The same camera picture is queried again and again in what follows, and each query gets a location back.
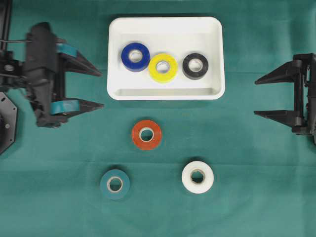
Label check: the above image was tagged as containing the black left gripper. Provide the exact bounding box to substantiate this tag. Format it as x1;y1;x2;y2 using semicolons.
23;22;104;128

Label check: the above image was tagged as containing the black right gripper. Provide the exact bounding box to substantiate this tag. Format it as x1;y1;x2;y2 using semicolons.
254;53;316;143

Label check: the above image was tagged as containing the blue tape roll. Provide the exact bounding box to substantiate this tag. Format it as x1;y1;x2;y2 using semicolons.
121;42;150;72

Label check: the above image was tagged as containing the red tape roll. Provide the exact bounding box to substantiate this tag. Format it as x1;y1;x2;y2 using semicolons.
131;119;162;151

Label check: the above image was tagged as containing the yellow tape roll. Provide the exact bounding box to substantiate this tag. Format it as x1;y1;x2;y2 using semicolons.
148;53;178;83

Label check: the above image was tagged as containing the black tape roll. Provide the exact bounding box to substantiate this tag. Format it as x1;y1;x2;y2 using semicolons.
182;53;209;80

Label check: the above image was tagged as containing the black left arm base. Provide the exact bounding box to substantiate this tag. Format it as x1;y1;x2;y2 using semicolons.
0;92;18;154

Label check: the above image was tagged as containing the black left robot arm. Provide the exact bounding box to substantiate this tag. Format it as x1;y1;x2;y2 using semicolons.
0;22;104;128

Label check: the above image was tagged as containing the teal tape roll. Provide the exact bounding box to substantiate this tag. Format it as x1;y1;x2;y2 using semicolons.
100;169;130;200

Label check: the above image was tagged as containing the white plastic case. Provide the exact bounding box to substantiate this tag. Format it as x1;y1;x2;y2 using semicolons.
107;17;225;100

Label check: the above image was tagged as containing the white tape roll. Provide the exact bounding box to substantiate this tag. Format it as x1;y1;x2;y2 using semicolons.
182;161;214;194

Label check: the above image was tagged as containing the black camera cable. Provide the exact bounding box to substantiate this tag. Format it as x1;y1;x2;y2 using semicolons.
0;39;32;44

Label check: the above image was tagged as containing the black aluminium frame rail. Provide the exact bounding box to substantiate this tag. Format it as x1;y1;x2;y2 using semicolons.
0;0;13;55

